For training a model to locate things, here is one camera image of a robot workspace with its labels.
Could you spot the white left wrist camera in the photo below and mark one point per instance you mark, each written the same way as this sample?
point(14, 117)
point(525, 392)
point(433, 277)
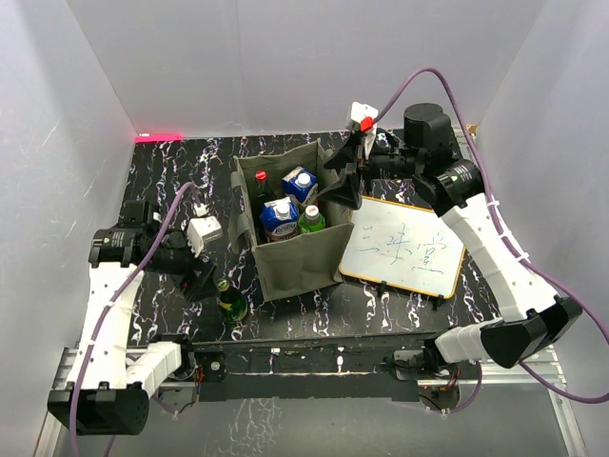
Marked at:
point(202, 229)

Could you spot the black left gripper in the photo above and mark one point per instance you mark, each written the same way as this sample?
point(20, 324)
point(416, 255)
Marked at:
point(197, 287)

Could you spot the grey-green canvas bag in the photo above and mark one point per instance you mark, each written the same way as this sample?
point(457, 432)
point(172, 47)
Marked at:
point(307, 261)

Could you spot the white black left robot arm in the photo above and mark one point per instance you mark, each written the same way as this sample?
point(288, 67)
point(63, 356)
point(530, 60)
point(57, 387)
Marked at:
point(104, 393)

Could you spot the dark cola bottle red label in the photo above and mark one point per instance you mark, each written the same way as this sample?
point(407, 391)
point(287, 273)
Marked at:
point(263, 192)

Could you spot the green glass bottle front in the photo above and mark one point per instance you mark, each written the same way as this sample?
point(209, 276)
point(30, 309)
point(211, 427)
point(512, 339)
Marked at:
point(231, 301)

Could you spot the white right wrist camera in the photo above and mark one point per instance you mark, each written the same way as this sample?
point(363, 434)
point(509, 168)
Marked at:
point(360, 118)

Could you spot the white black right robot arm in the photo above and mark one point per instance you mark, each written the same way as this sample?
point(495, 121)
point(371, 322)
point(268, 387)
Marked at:
point(533, 315)

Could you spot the Fontana pineapple juice carton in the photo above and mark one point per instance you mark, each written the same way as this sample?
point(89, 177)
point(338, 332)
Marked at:
point(301, 186)

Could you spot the aluminium frame rail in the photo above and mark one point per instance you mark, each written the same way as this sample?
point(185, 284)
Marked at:
point(107, 395)

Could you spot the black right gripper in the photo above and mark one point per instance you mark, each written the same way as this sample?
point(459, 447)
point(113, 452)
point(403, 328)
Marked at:
point(353, 152)

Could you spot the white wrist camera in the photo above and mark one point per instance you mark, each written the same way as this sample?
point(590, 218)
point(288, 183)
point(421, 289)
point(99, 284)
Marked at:
point(202, 229)
point(360, 118)

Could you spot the pink tape strip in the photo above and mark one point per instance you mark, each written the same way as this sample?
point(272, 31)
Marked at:
point(157, 137)

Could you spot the yellow-framed whiteboard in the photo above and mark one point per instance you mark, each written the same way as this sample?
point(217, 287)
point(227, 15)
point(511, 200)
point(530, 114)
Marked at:
point(403, 246)

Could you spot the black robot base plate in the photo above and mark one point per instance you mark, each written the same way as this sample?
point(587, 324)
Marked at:
point(390, 365)

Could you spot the blue red juice carton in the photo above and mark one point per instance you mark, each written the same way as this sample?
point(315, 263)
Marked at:
point(280, 220)

